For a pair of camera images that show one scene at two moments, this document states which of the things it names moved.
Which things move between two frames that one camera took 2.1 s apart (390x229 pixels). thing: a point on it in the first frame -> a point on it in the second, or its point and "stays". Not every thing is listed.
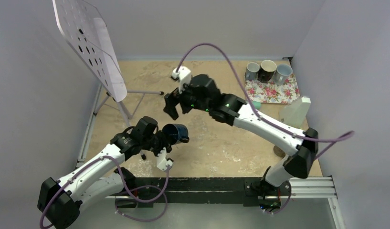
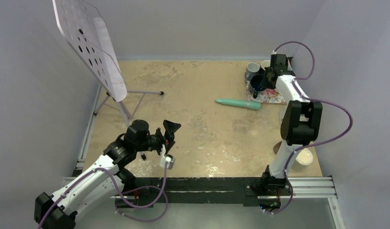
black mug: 267,69 stays
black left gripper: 163,142 stays
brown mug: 279,151 stays
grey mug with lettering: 251,73 stays
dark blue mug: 175,133 -> 258,82
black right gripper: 172,99 -> 268,86
